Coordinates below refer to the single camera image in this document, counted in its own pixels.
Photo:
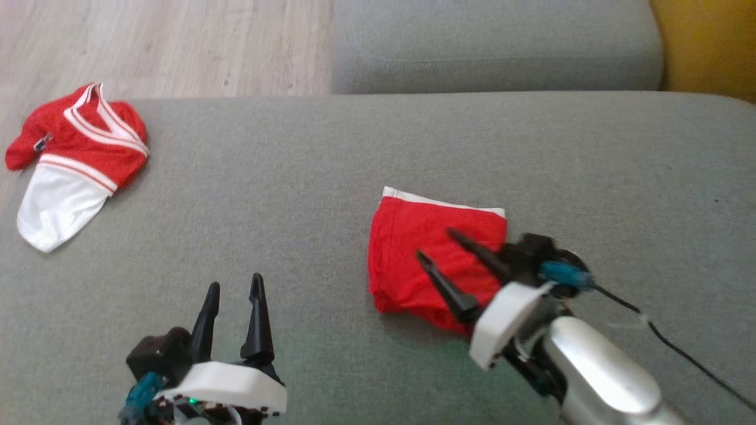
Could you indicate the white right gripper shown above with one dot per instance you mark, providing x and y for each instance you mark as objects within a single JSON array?
[{"x": 508, "y": 319}]

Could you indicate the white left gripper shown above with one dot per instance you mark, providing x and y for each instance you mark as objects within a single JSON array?
[{"x": 230, "y": 386}]

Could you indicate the red shorts with white trim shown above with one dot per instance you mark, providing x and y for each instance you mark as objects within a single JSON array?
[{"x": 413, "y": 260}]

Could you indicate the red and white jersey shirt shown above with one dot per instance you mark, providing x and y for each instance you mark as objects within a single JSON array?
[{"x": 77, "y": 153}]

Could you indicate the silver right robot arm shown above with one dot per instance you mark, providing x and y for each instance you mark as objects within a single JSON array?
[{"x": 602, "y": 378}]

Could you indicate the grey fabric sofa seat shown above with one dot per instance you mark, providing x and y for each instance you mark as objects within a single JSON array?
[{"x": 331, "y": 195}]

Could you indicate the grey fabric sofa cushion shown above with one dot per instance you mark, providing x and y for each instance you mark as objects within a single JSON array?
[{"x": 496, "y": 47}]

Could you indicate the mustard yellow furniture panel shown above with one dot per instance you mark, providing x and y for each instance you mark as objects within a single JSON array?
[{"x": 709, "y": 41}]

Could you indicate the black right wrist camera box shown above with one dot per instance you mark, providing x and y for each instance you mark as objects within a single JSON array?
[{"x": 531, "y": 254}]

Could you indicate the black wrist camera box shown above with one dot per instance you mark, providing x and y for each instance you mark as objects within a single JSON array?
[
  {"x": 159, "y": 354},
  {"x": 531, "y": 254}
]

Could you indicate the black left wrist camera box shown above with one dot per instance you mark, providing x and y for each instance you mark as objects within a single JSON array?
[{"x": 159, "y": 354}]

